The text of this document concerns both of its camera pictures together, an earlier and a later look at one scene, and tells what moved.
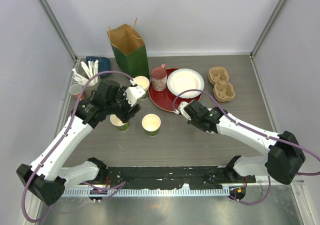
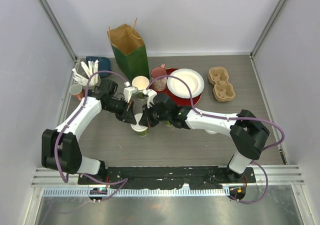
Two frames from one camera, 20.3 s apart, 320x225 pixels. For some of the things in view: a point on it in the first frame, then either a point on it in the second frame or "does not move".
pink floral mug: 158,78 does not move
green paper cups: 144,82 does not move
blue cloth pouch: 104,64 does not move
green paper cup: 151,123 -> 168,123
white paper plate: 184,79 does not move
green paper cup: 122,126 -> 143,133
